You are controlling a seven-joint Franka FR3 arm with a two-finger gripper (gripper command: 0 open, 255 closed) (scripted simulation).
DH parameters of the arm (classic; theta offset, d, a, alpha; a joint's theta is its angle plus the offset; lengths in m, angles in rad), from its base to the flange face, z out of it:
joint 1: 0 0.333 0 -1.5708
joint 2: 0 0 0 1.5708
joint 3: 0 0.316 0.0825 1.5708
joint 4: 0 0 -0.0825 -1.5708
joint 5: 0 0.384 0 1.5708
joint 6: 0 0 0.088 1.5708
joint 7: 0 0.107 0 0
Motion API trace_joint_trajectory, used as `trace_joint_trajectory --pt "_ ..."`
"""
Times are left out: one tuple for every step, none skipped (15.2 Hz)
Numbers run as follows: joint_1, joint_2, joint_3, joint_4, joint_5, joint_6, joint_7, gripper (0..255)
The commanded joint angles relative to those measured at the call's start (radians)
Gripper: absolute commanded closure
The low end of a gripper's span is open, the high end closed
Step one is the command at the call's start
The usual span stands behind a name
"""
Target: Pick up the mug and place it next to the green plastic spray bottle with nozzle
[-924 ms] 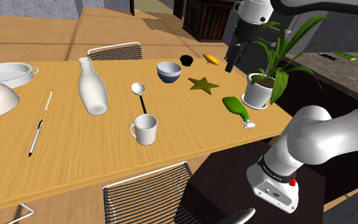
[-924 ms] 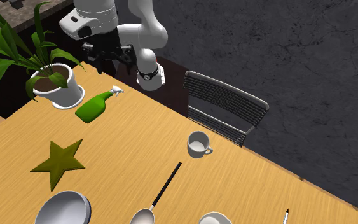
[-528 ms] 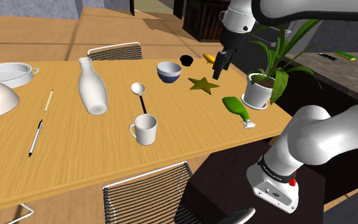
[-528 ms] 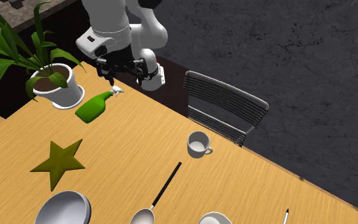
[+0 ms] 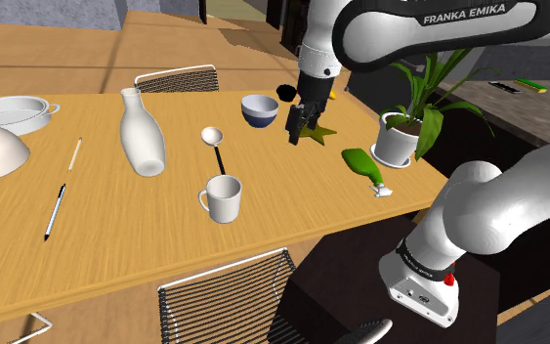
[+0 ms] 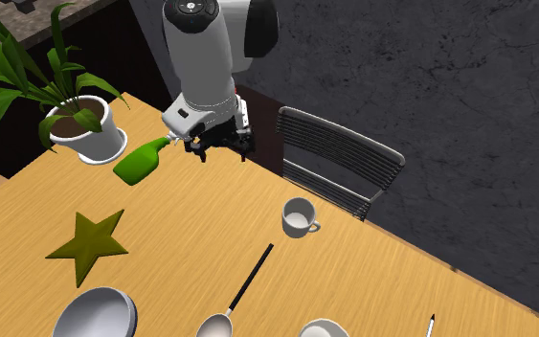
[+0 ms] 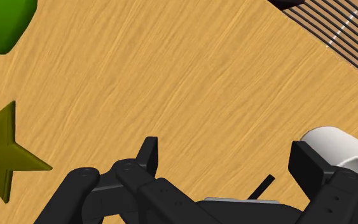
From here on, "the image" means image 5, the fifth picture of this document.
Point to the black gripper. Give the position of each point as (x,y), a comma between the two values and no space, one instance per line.
(314,89)

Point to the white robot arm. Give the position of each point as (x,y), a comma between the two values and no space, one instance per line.
(489,209)

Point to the olive green star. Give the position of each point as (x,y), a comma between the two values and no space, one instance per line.
(320,134)

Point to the small black round object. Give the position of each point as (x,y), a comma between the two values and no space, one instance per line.
(286,93)

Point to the small yellow object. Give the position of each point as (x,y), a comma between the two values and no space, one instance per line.
(332,95)

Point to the blue and white bowl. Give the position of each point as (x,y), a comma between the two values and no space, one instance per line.
(259,114)

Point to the green spray bottle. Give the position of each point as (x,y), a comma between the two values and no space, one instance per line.
(362,164)

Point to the green plant in white pot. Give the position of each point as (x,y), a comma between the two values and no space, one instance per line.
(393,145)

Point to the white mug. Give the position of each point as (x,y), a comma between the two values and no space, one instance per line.
(224,205)

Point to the white ceramic vase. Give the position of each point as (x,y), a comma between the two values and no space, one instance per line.
(142,138)

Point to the dark robot stand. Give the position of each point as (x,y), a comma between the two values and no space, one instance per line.
(346,281)

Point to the grey side table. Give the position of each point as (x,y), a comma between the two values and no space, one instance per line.
(522,112)

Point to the wooden dining table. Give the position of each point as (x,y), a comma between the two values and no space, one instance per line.
(112,228)

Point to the beige pencil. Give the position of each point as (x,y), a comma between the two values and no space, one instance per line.
(75,155)

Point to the silver and black pen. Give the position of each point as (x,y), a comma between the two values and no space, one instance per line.
(55,212)

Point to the white metal chair frame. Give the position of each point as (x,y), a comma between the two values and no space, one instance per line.
(36,328)

